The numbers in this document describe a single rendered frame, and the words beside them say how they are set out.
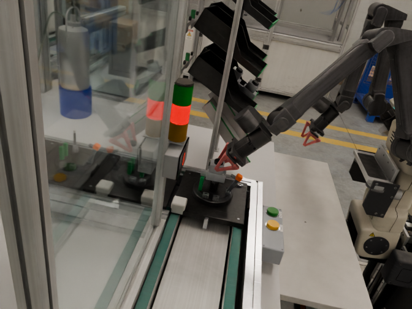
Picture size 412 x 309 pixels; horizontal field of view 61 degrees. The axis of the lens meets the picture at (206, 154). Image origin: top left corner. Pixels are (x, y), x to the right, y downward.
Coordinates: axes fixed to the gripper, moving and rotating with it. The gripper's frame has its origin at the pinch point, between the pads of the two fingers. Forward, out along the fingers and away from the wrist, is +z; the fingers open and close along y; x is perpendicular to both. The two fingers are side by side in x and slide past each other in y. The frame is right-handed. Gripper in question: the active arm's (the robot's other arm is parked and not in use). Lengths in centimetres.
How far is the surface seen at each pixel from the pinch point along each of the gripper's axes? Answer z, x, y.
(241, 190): 2.9, 15.5, -6.5
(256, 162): 6, 28, -49
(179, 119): -10.4, -23.6, 21.3
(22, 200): -20, -36, 78
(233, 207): 4.2, 14.1, 4.4
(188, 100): -15.2, -25.9, 20.4
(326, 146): 8, 158, -272
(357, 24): -146, 219, -853
